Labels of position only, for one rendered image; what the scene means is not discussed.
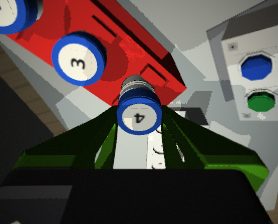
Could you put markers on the blue screw cap with number 3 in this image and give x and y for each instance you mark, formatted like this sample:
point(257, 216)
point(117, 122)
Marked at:
point(79, 58)

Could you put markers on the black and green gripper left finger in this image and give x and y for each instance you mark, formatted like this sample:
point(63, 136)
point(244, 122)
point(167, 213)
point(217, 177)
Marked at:
point(78, 146)

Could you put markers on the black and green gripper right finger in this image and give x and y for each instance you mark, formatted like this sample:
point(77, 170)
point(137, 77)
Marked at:
point(205, 149)

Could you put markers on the grey flat mat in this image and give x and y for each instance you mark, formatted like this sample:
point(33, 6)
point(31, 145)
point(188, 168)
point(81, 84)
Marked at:
point(180, 27)

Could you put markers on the grey control panel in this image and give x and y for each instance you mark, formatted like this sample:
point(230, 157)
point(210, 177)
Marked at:
point(249, 41)

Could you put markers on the red tube rack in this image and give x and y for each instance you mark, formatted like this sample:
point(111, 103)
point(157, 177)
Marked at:
point(131, 49)

